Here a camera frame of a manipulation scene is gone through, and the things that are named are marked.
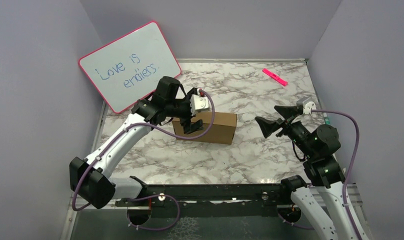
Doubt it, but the green capped marker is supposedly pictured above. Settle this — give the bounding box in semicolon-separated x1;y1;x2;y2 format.
324;117;331;125

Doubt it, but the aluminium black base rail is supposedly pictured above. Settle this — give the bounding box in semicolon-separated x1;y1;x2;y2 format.
58;183;374;240

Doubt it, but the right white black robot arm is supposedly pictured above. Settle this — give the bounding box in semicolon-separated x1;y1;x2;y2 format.
255;102;369;240

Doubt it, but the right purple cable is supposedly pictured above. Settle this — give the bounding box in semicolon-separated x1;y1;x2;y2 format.
277;109;367;240

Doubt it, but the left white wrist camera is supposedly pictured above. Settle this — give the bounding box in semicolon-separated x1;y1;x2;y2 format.
189;91;211;117

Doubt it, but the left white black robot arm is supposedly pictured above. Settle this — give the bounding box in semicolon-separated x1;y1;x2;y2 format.
69;76;215;212

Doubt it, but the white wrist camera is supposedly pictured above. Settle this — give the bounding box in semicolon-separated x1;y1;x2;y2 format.
189;91;211;117
296;97;317;115

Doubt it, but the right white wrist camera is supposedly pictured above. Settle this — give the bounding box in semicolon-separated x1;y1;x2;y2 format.
296;97;317;115

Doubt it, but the brown cardboard box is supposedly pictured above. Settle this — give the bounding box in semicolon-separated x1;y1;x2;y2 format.
171;111;239;146

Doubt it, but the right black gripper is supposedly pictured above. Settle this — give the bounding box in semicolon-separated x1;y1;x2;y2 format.
255;104;317;158

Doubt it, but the pink highlighter marker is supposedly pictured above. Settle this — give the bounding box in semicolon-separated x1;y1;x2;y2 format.
262;68;288;87

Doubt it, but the pink framed whiteboard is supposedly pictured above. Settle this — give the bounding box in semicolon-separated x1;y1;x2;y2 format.
78;21;182;114

